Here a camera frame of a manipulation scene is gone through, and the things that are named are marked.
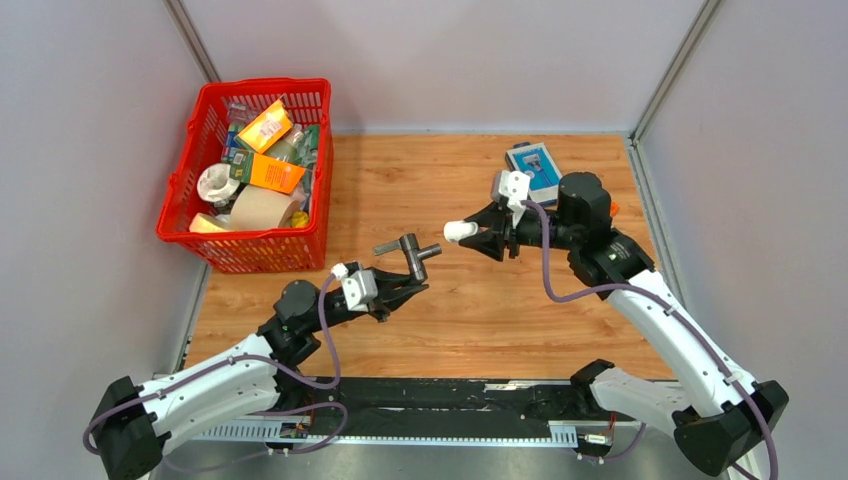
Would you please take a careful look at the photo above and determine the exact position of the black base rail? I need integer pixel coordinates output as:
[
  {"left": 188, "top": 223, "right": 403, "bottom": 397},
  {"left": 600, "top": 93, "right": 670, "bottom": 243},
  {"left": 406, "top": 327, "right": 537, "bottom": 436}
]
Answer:
[{"left": 271, "top": 377, "right": 626, "bottom": 439}]

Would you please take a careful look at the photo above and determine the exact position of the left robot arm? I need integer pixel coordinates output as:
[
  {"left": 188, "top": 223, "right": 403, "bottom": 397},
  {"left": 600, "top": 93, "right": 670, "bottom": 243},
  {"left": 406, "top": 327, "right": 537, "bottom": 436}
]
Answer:
[{"left": 83, "top": 262, "right": 428, "bottom": 479}]

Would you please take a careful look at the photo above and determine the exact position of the white tape roll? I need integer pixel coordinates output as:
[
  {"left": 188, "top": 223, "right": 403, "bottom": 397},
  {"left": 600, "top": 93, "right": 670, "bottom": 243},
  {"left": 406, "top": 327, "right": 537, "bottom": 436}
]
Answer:
[{"left": 196, "top": 163, "right": 240, "bottom": 203}]

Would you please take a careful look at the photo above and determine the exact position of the yellow orange box in basket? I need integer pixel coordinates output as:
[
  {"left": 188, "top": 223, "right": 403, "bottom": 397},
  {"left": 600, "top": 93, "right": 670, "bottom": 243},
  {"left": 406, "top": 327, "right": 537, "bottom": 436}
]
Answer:
[{"left": 236, "top": 98, "right": 293, "bottom": 154}]

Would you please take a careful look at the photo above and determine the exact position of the white PVC elbow fitting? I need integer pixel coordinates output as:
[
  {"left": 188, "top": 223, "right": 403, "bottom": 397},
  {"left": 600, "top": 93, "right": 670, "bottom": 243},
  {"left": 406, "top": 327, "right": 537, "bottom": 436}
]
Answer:
[{"left": 443, "top": 220, "right": 480, "bottom": 243}]

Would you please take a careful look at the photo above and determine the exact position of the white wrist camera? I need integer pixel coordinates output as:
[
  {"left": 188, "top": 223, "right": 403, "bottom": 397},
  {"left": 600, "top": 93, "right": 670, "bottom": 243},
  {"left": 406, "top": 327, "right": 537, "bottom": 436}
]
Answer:
[
  {"left": 331, "top": 262, "right": 378, "bottom": 312},
  {"left": 490, "top": 170, "right": 531, "bottom": 214}
]

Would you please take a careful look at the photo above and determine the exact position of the beige tape roll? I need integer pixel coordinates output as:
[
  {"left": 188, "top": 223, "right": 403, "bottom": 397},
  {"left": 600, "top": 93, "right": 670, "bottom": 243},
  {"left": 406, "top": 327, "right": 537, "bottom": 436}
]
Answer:
[{"left": 230, "top": 185, "right": 300, "bottom": 231}]

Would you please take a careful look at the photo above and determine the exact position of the orange green box in basket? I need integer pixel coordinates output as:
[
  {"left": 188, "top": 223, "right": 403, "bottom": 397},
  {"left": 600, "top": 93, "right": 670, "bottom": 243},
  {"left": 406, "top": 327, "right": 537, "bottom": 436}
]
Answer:
[{"left": 225, "top": 148, "right": 306, "bottom": 194}]

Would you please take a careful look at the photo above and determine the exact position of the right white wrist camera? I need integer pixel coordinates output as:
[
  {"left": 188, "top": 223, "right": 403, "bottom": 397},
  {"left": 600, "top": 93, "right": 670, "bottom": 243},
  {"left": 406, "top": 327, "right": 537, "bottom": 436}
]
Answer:
[{"left": 490, "top": 170, "right": 531, "bottom": 214}]

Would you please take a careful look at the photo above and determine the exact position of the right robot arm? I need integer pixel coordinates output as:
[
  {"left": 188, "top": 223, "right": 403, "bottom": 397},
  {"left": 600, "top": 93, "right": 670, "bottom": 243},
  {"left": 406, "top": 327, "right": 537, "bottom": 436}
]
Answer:
[{"left": 443, "top": 171, "right": 789, "bottom": 478}]

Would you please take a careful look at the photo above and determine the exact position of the red plastic basket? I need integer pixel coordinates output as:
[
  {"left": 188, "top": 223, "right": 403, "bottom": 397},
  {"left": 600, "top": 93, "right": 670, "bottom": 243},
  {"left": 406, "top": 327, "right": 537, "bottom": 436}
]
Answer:
[{"left": 156, "top": 77, "right": 334, "bottom": 274}]

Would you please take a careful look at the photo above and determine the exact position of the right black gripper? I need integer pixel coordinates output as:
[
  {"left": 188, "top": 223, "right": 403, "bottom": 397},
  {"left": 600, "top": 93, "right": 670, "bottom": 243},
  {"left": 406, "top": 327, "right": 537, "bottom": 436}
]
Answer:
[{"left": 459, "top": 198, "right": 580, "bottom": 261}]

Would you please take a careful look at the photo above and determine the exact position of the small yellow object in basket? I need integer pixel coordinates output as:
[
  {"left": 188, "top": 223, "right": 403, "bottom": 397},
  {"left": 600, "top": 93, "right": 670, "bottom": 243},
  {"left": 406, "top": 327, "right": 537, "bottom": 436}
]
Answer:
[{"left": 289, "top": 211, "right": 310, "bottom": 228}]

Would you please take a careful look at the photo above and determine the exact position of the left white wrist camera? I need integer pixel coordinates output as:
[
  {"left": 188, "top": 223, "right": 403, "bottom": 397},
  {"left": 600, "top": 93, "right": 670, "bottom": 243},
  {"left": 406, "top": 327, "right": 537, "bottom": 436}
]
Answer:
[{"left": 331, "top": 262, "right": 378, "bottom": 312}]

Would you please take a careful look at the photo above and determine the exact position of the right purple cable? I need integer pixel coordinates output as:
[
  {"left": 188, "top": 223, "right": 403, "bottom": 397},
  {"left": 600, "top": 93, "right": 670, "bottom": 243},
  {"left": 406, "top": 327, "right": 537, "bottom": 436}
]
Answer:
[{"left": 523, "top": 200, "right": 780, "bottom": 480}]

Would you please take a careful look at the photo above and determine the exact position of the blue product box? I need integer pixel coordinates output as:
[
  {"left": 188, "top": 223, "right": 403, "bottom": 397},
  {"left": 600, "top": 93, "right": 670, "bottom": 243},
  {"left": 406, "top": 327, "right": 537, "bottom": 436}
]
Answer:
[{"left": 505, "top": 142, "right": 562, "bottom": 207}]

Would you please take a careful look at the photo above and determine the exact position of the green packet in basket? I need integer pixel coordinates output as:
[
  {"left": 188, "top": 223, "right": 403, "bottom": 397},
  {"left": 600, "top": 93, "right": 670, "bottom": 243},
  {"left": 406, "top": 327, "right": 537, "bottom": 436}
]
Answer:
[{"left": 292, "top": 124, "right": 321, "bottom": 168}]

